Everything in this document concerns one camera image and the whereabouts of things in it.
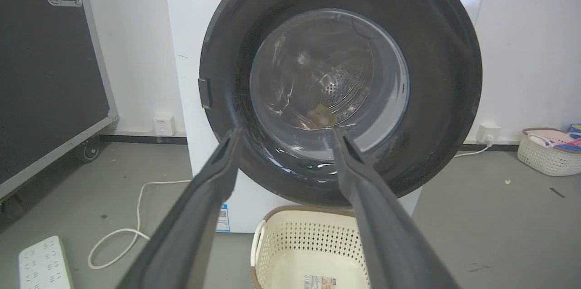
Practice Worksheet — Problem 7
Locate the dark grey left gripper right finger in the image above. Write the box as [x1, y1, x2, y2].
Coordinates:
[332, 128, 459, 289]

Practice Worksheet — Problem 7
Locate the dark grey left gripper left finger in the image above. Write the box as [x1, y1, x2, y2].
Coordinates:
[117, 127, 244, 289]

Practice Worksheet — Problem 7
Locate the black round washing machine door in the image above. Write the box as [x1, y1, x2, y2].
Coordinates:
[198, 0, 483, 208]

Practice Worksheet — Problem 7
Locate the white washing machine body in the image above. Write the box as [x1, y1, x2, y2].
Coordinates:
[163, 0, 492, 233]

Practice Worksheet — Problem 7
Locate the cream perforated laundry basket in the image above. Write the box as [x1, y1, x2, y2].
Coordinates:
[250, 205, 372, 289]

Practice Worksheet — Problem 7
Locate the black caster wheel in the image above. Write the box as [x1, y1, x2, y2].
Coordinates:
[76, 136, 101, 163]

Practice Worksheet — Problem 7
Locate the clothing inside drum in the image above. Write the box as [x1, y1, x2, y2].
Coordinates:
[300, 103, 339, 130]

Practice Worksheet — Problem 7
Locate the white power strip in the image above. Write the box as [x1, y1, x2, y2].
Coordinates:
[19, 235, 74, 289]

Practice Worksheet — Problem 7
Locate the small cream basket with items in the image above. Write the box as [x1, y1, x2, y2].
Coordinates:
[517, 127, 581, 176]

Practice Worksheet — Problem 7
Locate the black flight case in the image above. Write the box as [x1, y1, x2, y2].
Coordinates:
[0, 0, 119, 201]

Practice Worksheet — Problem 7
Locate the white power cable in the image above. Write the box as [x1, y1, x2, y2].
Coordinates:
[88, 180, 192, 270]

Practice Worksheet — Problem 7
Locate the white wall socket with plug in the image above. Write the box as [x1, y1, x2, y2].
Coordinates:
[476, 122, 502, 145]

